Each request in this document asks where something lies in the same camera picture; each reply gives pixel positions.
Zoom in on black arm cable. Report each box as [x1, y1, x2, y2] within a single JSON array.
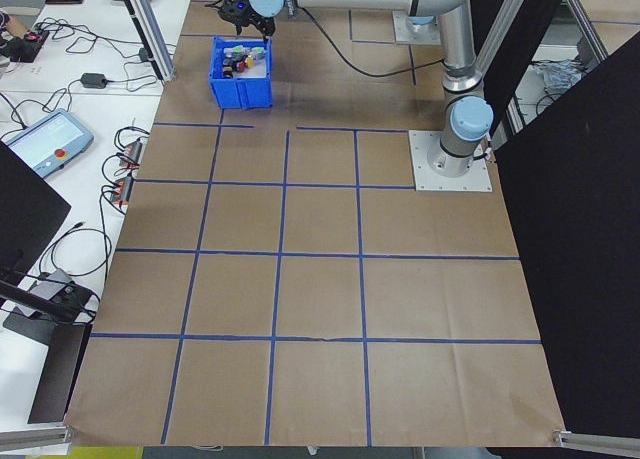
[[292, 6, 449, 78]]

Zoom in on thin black desk cable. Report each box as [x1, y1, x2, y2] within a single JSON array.
[[42, 221, 112, 285]]

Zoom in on black flat monitor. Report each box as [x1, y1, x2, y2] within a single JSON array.
[[0, 141, 72, 280]]

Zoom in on blue plastic button bin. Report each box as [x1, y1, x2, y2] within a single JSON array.
[[208, 35, 276, 111]]

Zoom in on grey blue teach pendant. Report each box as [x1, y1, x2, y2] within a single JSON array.
[[2, 108, 95, 180]]

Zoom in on black frame cover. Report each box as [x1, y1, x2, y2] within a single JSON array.
[[492, 41, 640, 448], [469, 0, 574, 150]]

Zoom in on aluminium extrusion post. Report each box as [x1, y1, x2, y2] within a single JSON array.
[[121, 0, 177, 83]]

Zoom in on grey small device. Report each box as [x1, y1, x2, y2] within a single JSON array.
[[29, 268, 76, 300]]

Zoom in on aluminium extrusion bar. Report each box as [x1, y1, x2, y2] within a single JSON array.
[[552, 428, 640, 450], [564, 0, 610, 60], [0, 423, 76, 455]]

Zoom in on black box with red part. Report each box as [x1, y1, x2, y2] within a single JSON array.
[[14, 28, 51, 63]]

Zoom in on black flat panel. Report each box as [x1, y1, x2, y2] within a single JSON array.
[[27, 323, 94, 425]]

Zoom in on black adapter cable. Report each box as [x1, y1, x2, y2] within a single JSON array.
[[99, 181, 126, 213], [102, 125, 151, 180]]

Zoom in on black orange adapter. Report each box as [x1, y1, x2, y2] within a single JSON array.
[[112, 176, 136, 211], [122, 138, 146, 169]]

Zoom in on white foam pad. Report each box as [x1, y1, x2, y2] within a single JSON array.
[[234, 53, 271, 79]]

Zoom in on crumpled silver foil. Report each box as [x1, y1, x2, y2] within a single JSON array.
[[530, 58, 585, 98]]

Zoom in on white square base plate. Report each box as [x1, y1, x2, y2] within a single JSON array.
[[408, 128, 494, 194], [393, 11, 447, 45]]

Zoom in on person forearm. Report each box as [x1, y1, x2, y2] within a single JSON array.
[[0, 11, 32, 36]]

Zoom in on aluminium frame post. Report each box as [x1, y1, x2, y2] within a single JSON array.
[[474, 0, 534, 83]]

